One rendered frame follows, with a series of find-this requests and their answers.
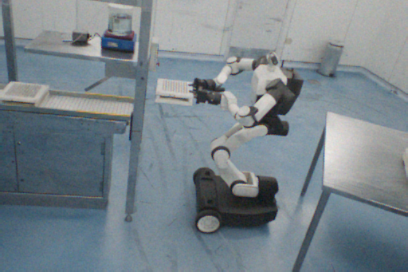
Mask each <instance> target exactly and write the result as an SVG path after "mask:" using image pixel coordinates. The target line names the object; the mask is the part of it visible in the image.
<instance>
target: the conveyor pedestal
mask: <svg viewBox="0 0 408 272"><path fill-rule="evenodd" d="M113 140H114V134H112V133H106V132H102V137H100V136H95V132H85V131H78V130H71V129H57V128H44V127H30V126H22V125H14V129H8V128H6V124H0V205H9V204H11V205H22V206H32V207H63V208H85V209H96V210H104V209H105V205H106V202H107V201H108V195H109V192H110V188H111V173H112V151H113Z"/></svg>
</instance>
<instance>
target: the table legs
mask: <svg viewBox="0 0 408 272"><path fill-rule="evenodd" d="M324 133H325V126H324V129H323V133H322V135H321V137H320V141H319V143H318V145H317V149H316V151H315V153H314V156H313V159H312V164H311V165H310V167H309V171H308V174H307V175H306V180H305V181H304V186H303V188H302V191H301V194H300V196H304V195H305V193H306V192H307V188H308V186H309V182H310V180H311V178H312V174H313V172H314V170H315V166H316V165H317V160H318V159H319V157H320V153H321V151H322V148H323V145H324ZM330 194H331V192H329V191H323V192H322V194H321V196H320V200H319V202H318V205H317V207H316V210H315V213H314V214H313V216H312V221H311V222H310V225H309V227H308V231H307V233H306V235H305V238H304V241H303V242H302V246H301V248H300V252H299V254H298V255H297V259H296V261H295V265H294V266H293V268H292V272H300V268H301V267H302V264H303V261H304V259H305V255H306V254H307V252H308V248H309V247H310V244H311V241H312V239H313V235H314V234H315V233H316V228H317V227H318V225H319V221H320V219H321V216H322V214H323V213H324V208H325V207H326V203H327V202H328V200H329V196H330Z"/></svg>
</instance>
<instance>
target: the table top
mask: <svg viewBox="0 0 408 272"><path fill-rule="evenodd" d="M405 147H408V133H407V132H400V131H399V130H393V129H391V128H387V127H382V126H379V125H377V124H371V123H368V122H366V121H361V120H357V119H353V118H350V117H347V116H342V115H339V114H336V113H332V112H328V111H327V112H326V114H325V133H324V153H323V174H322V184H321V190H323V191H329V192H331V193H333V194H335V195H340V196H343V197H347V198H349V199H352V200H356V201H358V202H361V203H365V204H368V205H370V206H372V207H377V208H380V209H382V210H386V211H389V212H392V213H395V214H398V215H401V216H405V217H407V218H408V179H407V177H406V169H405V166H406V165H405V163H404V160H402V153H403V152H404V151H405V150H406V149H405Z"/></svg>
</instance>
